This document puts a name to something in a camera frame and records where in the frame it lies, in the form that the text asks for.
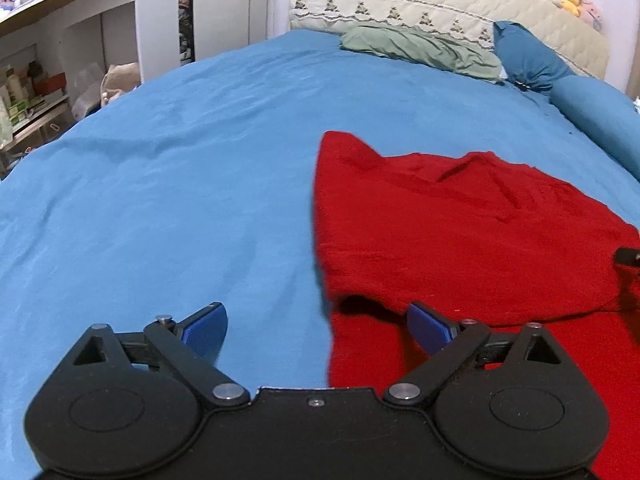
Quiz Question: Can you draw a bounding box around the red knit garment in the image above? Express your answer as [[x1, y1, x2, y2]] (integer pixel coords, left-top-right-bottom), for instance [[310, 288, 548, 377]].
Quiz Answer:
[[314, 131, 639, 479]]

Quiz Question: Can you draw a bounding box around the blue rolled duvet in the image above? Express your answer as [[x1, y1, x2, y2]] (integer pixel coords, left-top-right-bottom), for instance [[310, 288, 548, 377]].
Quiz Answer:
[[550, 75, 639, 179]]

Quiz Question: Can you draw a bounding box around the dark blue pillow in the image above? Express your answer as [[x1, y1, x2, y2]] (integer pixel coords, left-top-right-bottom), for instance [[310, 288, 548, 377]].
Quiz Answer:
[[492, 21, 575, 94]]

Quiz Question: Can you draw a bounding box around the blue bed sheet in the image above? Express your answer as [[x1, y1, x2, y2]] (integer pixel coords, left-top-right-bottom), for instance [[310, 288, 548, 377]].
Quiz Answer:
[[1, 30, 639, 479]]

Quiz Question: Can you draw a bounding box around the green pillow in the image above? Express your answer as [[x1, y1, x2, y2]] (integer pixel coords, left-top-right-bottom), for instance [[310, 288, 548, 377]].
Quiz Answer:
[[341, 25, 506, 84]]

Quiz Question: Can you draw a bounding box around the beige quilted headboard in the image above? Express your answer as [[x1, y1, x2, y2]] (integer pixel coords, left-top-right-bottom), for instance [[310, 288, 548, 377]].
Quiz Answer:
[[290, 0, 608, 79]]

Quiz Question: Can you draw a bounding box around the beige bag on floor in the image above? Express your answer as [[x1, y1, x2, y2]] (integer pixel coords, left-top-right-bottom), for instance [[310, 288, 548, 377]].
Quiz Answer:
[[100, 62, 142, 107]]

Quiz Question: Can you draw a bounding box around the white desk shelf unit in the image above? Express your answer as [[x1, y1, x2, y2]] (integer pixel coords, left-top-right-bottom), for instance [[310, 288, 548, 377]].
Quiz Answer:
[[1, 0, 180, 174]]

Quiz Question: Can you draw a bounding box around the white wardrobe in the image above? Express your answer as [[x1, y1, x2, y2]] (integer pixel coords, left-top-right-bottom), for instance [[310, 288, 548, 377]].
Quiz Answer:
[[179, 0, 290, 63]]

